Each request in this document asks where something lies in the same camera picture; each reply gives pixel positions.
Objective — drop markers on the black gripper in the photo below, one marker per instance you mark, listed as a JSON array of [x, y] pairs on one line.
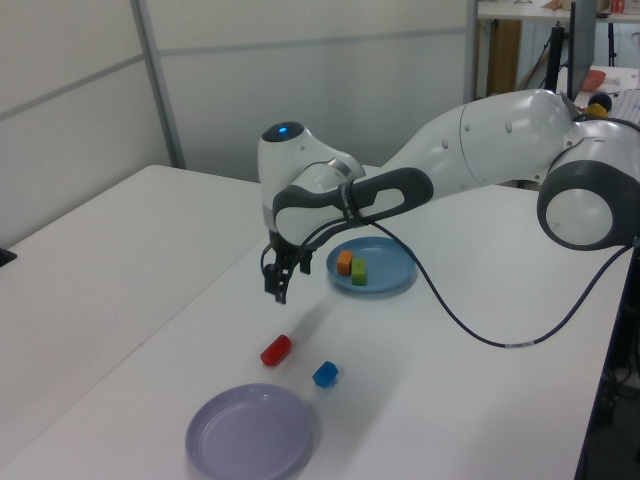
[[285, 250]]

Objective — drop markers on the orange block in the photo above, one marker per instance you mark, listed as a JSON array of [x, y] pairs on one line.
[[344, 262]]

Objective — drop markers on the green block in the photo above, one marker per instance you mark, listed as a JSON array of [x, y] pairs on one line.
[[358, 272]]

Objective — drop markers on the red cylinder block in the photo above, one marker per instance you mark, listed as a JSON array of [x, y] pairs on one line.
[[276, 351]]

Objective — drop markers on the small blue block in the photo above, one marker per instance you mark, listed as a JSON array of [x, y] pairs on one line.
[[324, 375]]

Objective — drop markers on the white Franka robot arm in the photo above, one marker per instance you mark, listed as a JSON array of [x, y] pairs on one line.
[[500, 135]]

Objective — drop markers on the blue plate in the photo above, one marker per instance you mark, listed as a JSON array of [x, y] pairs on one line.
[[385, 272]]

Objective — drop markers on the purple plate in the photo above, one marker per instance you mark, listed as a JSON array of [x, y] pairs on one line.
[[250, 432]]

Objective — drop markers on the wooden cabinet panel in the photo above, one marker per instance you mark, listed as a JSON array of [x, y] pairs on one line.
[[504, 55]]

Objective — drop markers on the black monitor stand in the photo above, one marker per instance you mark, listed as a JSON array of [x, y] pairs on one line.
[[556, 55]]

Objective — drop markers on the white desk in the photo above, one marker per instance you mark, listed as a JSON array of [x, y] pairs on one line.
[[525, 12]]

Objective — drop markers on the yellow and black toy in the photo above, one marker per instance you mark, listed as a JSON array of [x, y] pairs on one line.
[[600, 102]]

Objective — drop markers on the orange bowl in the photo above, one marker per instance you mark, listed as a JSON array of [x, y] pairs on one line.
[[595, 80]]

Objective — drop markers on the black monitor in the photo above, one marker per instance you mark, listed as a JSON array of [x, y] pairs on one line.
[[580, 45]]

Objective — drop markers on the white keyboard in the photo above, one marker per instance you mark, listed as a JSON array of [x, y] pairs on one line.
[[629, 102]]

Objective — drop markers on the small red box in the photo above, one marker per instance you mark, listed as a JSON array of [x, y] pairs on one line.
[[618, 6]]

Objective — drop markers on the grey partition post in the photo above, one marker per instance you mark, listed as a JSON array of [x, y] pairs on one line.
[[159, 85], [472, 50]]

